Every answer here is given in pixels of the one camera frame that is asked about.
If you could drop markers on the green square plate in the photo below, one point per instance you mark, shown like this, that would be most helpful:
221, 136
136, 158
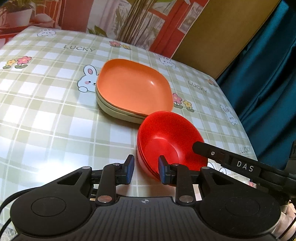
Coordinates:
116, 112

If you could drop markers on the wooden board panel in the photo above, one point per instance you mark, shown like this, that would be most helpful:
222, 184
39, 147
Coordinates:
221, 32

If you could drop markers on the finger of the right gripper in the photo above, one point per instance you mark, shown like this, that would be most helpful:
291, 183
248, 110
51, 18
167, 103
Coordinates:
259, 173

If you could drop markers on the orange square plate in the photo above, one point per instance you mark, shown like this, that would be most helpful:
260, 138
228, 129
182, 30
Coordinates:
134, 87

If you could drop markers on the red bowl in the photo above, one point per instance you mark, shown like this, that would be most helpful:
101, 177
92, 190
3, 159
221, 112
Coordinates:
171, 135

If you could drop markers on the teal curtain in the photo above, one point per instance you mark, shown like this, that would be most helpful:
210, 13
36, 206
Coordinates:
260, 86

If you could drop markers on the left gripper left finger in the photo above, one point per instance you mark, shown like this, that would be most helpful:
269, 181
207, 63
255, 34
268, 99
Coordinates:
109, 178

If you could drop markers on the printed room backdrop cloth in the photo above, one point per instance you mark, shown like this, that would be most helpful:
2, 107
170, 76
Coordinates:
157, 26

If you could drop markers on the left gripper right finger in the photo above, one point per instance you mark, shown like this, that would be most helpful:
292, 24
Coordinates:
179, 176

